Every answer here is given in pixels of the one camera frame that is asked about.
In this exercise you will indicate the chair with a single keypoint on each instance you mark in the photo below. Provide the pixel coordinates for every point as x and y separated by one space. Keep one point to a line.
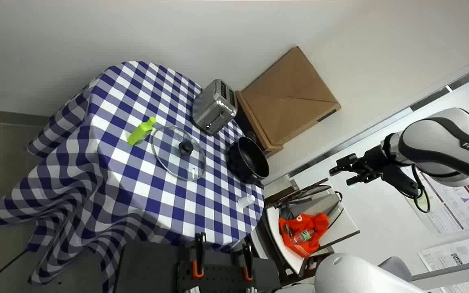
340 219

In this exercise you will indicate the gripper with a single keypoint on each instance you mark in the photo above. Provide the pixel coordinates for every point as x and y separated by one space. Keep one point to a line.
375 160

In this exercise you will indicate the poster with charts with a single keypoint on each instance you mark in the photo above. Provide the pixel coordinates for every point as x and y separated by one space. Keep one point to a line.
454 203

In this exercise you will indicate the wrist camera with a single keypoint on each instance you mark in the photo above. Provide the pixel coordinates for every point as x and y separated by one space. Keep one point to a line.
401 181

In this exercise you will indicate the cardboard box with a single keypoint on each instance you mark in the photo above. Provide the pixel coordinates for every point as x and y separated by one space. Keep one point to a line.
287 97

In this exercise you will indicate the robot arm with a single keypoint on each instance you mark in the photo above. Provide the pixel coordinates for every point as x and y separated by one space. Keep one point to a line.
434 142

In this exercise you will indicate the poster with text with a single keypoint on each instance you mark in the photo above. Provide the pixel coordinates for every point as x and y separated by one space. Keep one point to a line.
458 254

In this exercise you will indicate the orange plastic bag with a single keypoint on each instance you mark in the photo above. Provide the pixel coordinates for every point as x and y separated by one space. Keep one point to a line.
303 234

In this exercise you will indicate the clear plastic bottle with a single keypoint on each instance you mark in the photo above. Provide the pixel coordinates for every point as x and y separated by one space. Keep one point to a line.
301 236

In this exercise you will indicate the blue white checked tablecloth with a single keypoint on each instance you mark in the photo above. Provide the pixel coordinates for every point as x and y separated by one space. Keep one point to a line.
128 191

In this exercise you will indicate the black orange clamp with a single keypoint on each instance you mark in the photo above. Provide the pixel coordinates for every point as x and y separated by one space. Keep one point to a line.
198 256
248 262

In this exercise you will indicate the green plastic bottle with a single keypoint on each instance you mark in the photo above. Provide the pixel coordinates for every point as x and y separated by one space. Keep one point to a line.
141 132

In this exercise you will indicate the glass lid with black knob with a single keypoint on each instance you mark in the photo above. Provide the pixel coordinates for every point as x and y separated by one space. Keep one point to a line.
178 152

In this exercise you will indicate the silver toaster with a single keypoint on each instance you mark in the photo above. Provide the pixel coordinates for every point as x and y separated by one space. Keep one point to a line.
214 106

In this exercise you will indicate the black pot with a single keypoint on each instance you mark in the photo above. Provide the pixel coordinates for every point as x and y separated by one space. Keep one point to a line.
247 160

